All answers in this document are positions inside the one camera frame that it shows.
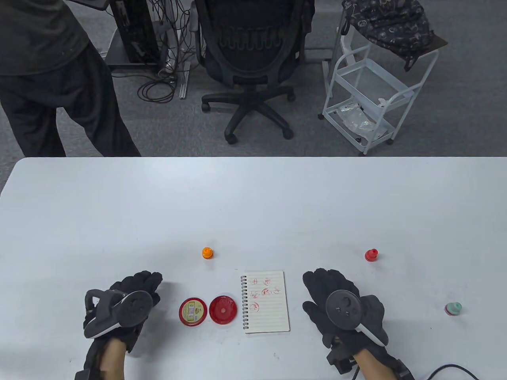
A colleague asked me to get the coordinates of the person's right forearm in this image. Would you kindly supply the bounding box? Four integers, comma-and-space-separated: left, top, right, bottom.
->
352, 348, 393, 380

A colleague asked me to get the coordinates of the white metal trolley cart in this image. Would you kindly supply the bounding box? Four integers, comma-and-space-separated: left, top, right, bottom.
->
318, 6, 440, 156

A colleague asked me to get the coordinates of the black white hand controller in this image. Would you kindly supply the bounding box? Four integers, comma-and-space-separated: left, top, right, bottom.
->
83, 289, 154, 339
326, 290, 389, 348

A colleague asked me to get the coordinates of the person's right hand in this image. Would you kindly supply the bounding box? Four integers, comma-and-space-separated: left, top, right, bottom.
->
303, 268, 391, 357

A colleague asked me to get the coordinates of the red ink pad base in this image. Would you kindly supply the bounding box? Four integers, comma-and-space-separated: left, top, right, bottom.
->
209, 295, 237, 326

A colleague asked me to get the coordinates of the black patterned bag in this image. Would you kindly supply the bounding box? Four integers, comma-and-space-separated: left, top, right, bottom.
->
341, 0, 434, 72

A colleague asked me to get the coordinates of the clear plastic bag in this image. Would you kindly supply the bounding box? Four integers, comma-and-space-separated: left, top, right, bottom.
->
337, 101, 387, 137

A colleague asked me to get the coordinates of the slim white desk leg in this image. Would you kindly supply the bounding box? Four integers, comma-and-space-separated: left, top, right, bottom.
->
164, 20, 191, 99

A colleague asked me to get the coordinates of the black computer stand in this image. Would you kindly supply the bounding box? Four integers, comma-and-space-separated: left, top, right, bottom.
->
104, 28, 169, 75

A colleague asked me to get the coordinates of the black white right hand controller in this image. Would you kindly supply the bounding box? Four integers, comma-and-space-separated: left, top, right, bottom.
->
326, 290, 389, 348

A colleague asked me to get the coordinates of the spiral lined notebook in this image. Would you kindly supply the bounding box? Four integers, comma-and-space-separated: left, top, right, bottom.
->
240, 270, 291, 334

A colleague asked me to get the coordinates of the dark brown flat board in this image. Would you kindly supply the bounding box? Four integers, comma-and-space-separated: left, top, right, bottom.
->
400, 32, 449, 60

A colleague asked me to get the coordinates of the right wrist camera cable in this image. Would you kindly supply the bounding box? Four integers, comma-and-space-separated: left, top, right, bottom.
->
426, 364, 482, 380

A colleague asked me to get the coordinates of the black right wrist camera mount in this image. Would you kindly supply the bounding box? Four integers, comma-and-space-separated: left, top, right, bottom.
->
327, 340, 416, 380

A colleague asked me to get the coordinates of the black mesh office chair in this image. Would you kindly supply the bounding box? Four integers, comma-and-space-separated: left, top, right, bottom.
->
190, 0, 315, 145

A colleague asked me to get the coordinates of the black white left hand controller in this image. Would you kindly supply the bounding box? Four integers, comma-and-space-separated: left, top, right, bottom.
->
83, 289, 154, 339

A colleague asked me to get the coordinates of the person's left hand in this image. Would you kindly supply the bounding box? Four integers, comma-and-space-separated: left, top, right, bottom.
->
83, 271, 164, 353

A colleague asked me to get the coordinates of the grey floor outlet cover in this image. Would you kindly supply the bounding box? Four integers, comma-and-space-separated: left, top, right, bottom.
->
304, 47, 331, 63

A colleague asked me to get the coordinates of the black computer tower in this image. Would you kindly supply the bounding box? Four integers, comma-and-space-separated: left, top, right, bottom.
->
109, 0, 161, 64

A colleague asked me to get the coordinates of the person's left forearm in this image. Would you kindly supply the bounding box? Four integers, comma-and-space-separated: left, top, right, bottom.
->
99, 340, 126, 380

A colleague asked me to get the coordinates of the red ink tin lid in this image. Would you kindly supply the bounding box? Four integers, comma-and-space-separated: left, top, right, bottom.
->
179, 298, 208, 326

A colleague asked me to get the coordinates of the bundle of black cables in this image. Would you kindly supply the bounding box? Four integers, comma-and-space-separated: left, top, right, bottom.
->
137, 0, 194, 104

